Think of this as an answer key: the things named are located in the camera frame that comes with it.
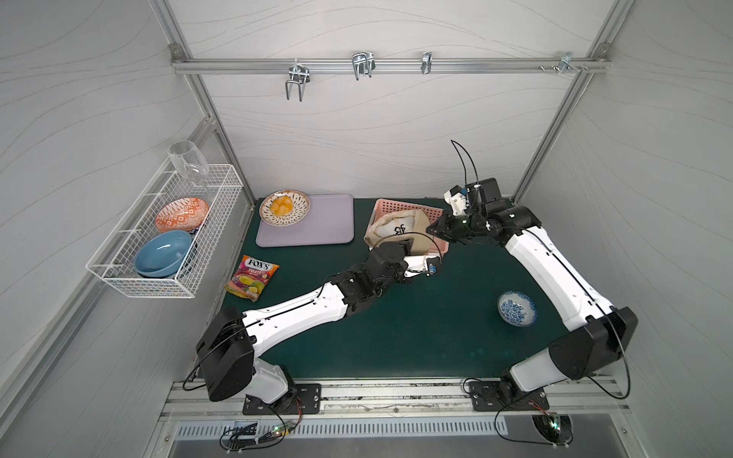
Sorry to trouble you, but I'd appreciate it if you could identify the beige baseball cap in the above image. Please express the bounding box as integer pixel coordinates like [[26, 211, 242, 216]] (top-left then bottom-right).
[[364, 209, 434, 256]]

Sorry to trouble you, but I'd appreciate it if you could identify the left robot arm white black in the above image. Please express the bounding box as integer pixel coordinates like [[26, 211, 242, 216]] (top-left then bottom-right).
[[196, 240, 443, 404]]

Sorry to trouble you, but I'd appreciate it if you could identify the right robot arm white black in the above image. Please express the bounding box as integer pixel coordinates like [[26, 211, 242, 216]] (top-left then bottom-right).
[[427, 191, 639, 398]]

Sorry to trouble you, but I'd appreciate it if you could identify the pink plastic basket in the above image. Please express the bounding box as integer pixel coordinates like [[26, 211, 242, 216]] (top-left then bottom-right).
[[368, 198, 449, 255]]

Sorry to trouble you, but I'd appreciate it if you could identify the lilac cutting board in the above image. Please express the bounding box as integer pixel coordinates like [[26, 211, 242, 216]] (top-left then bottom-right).
[[255, 194, 354, 248]]

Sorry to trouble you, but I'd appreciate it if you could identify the blue white patterned small bowl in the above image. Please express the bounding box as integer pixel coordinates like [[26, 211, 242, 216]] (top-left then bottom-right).
[[497, 291, 538, 327]]

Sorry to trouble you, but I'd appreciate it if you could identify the patterned plate with yellow food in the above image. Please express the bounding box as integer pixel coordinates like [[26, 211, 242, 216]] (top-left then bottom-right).
[[259, 190, 310, 227]]

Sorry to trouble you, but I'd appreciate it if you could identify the Fox's candy bag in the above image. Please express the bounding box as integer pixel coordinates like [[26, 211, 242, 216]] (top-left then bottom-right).
[[224, 255, 280, 302]]

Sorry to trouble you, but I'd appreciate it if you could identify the small metal hook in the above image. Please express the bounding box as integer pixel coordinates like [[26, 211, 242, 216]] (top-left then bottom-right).
[[421, 52, 433, 76]]

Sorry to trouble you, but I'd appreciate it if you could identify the metal hook middle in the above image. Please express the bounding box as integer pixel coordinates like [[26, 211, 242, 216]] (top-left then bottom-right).
[[351, 51, 376, 81]]

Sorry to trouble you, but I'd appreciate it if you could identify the orange patterned bowl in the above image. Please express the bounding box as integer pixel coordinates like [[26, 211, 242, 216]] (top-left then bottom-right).
[[155, 198, 209, 233]]

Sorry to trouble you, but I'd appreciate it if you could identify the metal double hook left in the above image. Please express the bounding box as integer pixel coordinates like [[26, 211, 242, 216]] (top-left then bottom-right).
[[284, 63, 310, 102]]

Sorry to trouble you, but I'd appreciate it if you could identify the clear glass cup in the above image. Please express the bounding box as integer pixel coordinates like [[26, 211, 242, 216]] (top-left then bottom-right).
[[168, 140, 209, 186]]

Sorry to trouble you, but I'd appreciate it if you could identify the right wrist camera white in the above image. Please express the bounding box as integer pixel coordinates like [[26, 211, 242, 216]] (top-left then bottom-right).
[[444, 185, 469, 217]]

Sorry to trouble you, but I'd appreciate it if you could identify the right base cable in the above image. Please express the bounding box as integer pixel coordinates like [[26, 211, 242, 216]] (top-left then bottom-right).
[[461, 373, 574, 448]]

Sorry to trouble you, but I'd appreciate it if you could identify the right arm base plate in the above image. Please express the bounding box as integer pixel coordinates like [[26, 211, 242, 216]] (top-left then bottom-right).
[[461, 378, 550, 412]]

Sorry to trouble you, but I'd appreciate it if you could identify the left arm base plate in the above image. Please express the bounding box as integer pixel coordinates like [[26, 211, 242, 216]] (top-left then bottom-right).
[[242, 384, 323, 416]]

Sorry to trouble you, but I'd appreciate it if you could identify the metal bracket hook right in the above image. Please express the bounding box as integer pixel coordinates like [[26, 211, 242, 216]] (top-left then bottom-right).
[[538, 53, 589, 74]]

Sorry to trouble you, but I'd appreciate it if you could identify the left base cable bundle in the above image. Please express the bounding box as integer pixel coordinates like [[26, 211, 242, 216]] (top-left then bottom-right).
[[218, 394, 305, 453]]

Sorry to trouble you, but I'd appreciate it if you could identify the white wire wall basket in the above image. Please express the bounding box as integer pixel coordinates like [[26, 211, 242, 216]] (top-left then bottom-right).
[[86, 162, 242, 299]]

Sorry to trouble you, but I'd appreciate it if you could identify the aluminium front rail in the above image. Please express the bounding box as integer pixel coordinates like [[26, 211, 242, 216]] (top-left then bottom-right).
[[160, 376, 632, 422]]

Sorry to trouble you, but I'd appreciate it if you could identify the aluminium rail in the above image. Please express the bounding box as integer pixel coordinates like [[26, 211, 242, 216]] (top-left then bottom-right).
[[160, 376, 632, 422], [172, 55, 612, 76]]

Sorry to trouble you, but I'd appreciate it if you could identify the aluminium top rail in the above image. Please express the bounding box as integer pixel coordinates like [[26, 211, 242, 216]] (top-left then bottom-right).
[[172, 55, 612, 76]]

